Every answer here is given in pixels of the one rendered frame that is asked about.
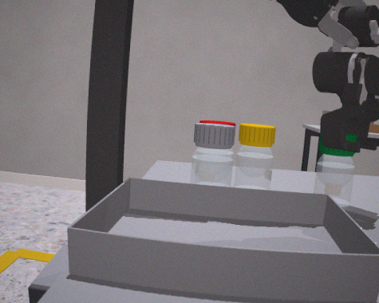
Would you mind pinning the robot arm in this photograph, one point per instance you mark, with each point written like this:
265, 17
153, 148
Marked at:
361, 21

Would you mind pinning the clear glass bottle with yellow cap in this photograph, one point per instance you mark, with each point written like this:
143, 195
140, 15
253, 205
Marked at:
254, 159

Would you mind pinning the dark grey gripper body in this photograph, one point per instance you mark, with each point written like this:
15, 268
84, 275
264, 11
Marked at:
332, 70

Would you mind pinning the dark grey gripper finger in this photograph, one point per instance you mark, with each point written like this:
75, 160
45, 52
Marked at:
333, 124
361, 127

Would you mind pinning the clear bottle with grey cap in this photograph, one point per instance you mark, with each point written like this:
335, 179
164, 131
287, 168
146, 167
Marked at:
212, 162

